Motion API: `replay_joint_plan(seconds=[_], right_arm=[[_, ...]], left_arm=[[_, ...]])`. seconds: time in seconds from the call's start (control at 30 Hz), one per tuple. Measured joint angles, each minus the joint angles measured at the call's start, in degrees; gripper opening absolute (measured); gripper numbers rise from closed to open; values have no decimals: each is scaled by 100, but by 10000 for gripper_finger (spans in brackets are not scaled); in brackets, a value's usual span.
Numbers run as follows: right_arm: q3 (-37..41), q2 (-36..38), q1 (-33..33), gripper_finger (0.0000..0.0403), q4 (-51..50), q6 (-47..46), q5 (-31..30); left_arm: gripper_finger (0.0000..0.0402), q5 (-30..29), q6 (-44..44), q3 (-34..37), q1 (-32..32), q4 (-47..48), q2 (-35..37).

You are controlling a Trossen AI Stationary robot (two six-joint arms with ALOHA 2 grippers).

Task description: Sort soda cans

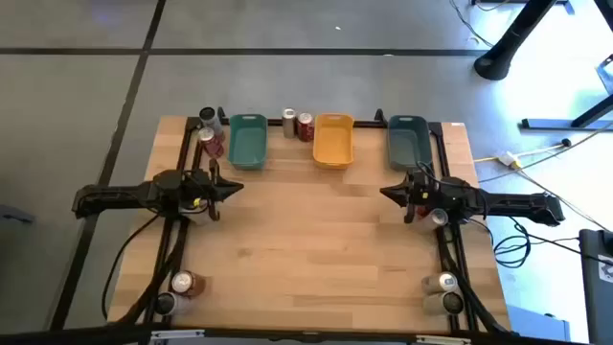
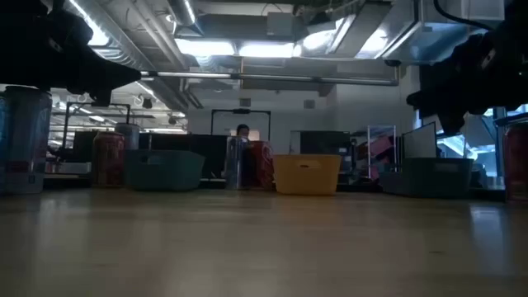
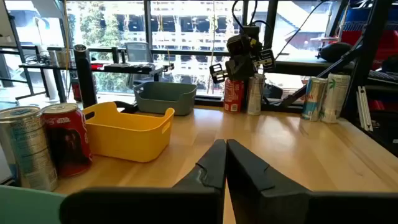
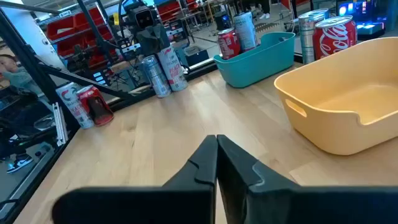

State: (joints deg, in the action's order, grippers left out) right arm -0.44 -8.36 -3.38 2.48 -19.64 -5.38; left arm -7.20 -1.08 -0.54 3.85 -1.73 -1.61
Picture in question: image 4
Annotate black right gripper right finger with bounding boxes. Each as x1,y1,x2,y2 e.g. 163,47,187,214
216,134,398,224

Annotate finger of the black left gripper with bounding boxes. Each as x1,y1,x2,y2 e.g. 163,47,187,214
136,26,155,57
152,24,171,56

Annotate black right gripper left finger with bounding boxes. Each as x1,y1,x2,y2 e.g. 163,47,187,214
52,134,218,224

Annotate red Coca-Cola can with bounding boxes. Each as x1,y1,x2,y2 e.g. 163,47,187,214
312,14,358,61
76,85,115,127
216,27,242,60

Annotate light blue slim drink can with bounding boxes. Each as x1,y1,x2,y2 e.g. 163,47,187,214
233,11,259,53

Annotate yellow plastic bin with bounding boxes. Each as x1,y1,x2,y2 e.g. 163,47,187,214
274,36,398,156

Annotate teal plastic bin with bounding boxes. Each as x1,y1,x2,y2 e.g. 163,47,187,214
213,31,296,89

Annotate dark blue box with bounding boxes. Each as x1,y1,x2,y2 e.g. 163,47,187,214
178,45,211,68

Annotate black computer tower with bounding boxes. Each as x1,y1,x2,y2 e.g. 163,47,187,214
214,11,233,31

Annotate shelf with red bins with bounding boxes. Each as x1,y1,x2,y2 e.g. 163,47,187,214
45,7,116,68

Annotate person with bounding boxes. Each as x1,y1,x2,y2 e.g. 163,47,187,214
0,54,43,96

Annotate person's shoe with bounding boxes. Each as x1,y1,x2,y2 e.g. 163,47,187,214
6,154,34,174

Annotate computer with blue lights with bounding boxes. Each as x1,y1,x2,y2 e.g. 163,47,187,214
336,0,386,35

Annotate black aluminium table frame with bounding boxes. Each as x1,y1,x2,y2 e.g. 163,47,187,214
0,0,218,224

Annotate black yellow cable ramp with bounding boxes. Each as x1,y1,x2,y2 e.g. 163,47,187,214
254,21,282,34

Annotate silver aluminium bracket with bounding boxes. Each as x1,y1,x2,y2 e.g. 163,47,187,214
52,101,70,147

